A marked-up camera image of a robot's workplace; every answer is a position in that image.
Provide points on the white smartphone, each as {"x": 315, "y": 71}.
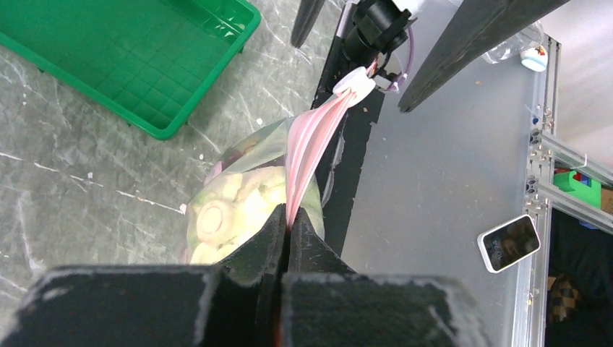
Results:
{"x": 508, "y": 243}

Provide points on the green plastic block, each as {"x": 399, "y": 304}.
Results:
{"x": 579, "y": 186}

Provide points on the white green cabbage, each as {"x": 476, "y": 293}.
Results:
{"x": 231, "y": 209}

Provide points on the green plastic tray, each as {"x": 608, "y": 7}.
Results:
{"x": 150, "y": 62}

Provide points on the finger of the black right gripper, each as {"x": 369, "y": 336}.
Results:
{"x": 476, "y": 27}
{"x": 305, "y": 19}

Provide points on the clear plastic bottle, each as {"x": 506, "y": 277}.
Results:
{"x": 527, "y": 44}

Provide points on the aluminium frame rail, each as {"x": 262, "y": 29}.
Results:
{"x": 546, "y": 152}

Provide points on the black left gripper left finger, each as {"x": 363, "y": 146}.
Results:
{"x": 232, "y": 303}

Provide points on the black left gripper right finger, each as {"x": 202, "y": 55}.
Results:
{"x": 323, "y": 302}

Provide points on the clear zip top bag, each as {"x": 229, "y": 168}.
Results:
{"x": 298, "y": 143}

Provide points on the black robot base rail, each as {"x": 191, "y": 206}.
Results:
{"x": 378, "y": 36}

